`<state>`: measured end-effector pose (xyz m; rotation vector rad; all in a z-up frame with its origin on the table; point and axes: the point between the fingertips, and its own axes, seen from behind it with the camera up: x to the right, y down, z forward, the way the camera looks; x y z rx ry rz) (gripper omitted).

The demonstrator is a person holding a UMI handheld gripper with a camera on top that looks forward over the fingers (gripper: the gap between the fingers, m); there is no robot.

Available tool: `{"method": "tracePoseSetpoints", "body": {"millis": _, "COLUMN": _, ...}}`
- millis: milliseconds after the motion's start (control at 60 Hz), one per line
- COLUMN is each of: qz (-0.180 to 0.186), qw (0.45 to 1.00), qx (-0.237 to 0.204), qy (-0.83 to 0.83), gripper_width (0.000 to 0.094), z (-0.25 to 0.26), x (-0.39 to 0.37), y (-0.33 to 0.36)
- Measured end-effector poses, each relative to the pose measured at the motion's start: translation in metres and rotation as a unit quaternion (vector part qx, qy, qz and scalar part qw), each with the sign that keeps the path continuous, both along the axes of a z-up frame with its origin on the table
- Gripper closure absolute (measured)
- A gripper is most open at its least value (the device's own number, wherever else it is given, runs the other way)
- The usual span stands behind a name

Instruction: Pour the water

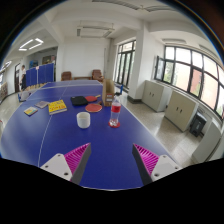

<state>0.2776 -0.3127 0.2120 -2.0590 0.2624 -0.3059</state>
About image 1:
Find ceiling lights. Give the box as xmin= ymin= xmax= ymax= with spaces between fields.
xmin=0 ymin=37 xmax=45 ymax=73

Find black paddle case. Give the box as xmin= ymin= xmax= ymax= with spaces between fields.
xmin=70 ymin=95 xmax=89 ymax=107

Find blue partition boards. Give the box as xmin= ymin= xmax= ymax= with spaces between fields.
xmin=24 ymin=62 xmax=55 ymax=88

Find yellow book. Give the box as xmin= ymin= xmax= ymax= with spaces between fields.
xmin=48 ymin=99 xmax=68 ymax=116

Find dark door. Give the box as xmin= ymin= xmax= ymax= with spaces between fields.
xmin=13 ymin=62 xmax=22 ymax=94

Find white cup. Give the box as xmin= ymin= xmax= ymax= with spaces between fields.
xmin=76 ymin=111 xmax=91 ymax=129

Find black-framed glass door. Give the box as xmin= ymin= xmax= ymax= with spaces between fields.
xmin=114 ymin=39 xmax=137 ymax=89

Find small colourful book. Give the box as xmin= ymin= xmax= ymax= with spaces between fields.
xmin=23 ymin=106 xmax=39 ymax=117

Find black-framed wide window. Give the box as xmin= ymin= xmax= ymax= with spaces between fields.
xmin=153 ymin=45 xmax=224 ymax=119

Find grey-brown thin book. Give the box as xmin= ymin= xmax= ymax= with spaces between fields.
xmin=34 ymin=100 xmax=51 ymax=110

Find person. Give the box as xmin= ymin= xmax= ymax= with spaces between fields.
xmin=19 ymin=64 xmax=28 ymax=92

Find framed wall picture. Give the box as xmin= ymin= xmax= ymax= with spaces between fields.
xmin=42 ymin=54 xmax=56 ymax=65

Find black bin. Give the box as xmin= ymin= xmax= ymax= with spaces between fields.
xmin=189 ymin=111 xmax=208 ymax=138

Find brown armchair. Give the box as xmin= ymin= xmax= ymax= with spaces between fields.
xmin=91 ymin=69 xmax=104 ymax=83
xmin=60 ymin=70 xmax=73 ymax=82

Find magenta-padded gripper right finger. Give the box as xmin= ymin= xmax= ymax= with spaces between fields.
xmin=131 ymin=143 xmax=183 ymax=186

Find clear red-labelled drink bottle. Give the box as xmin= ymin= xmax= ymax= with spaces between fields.
xmin=109 ymin=95 xmax=122 ymax=128

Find red table tennis paddle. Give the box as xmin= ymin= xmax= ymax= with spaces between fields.
xmin=84 ymin=102 xmax=104 ymax=114
xmin=84 ymin=94 xmax=102 ymax=103

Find brown cardboard box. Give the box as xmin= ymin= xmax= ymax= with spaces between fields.
xmin=101 ymin=78 xmax=116 ymax=108

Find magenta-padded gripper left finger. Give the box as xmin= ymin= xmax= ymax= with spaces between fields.
xmin=40 ymin=142 xmax=92 ymax=186

